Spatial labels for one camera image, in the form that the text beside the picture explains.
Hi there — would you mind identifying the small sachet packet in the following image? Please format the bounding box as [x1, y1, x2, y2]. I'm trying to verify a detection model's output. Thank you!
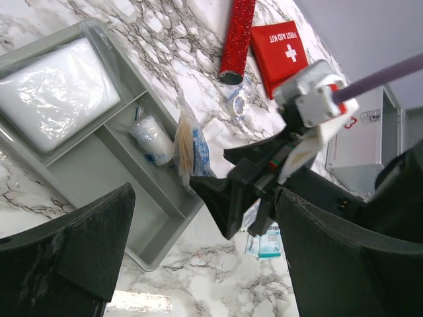
[245, 235, 260, 258]

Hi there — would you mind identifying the tape roll in wrapper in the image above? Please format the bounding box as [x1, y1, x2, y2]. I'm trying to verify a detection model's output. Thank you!
[227, 75, 258, 120]

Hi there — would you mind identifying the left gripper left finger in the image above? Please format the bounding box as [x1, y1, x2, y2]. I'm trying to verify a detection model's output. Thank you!
[1, 183, 135, 316]

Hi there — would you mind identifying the white gauze pad bag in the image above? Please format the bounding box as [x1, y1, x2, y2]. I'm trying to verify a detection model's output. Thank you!
[1, 38, 120, 153]

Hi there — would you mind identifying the grey plastic divided tray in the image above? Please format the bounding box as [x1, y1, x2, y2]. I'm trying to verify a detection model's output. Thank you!
[1, 18, 202, 271]

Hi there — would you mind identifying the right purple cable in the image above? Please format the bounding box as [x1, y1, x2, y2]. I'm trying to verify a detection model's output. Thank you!
[332, 51, 423, 103]

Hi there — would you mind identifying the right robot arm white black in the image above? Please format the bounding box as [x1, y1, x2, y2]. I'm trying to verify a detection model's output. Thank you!
[190, 132, 422, 243]

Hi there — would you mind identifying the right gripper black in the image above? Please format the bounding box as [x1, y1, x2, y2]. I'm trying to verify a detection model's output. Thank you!
[190, 132, 364, 240]

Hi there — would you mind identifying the gauze bandage roll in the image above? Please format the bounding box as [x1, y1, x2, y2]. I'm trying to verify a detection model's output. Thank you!
[129, 115, 174, 166]

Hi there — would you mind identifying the teal white wipe packet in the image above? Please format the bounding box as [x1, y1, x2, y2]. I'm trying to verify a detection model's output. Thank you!
[258, 222, 282, 259]

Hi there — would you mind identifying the red glitter microphone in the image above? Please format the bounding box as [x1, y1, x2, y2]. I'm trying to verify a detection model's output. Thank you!
[219, 0, 256, 85]

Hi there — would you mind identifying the red first aid pouch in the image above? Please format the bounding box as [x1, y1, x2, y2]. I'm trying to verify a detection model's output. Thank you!
[250, 20, 308, 100]

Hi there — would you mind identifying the cotton swabs bag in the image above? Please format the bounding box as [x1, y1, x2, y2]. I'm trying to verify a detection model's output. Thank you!
[174, 91, 215, 193]

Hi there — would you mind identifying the flat white bandage packet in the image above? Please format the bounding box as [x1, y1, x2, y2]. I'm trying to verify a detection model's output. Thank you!
[202, 116, 223, 142]

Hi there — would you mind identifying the grey metal medicine case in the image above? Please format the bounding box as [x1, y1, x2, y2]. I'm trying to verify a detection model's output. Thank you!
[326, 86, 422, 194]

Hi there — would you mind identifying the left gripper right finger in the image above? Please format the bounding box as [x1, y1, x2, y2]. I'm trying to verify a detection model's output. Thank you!
[276, 188, 422, 316]

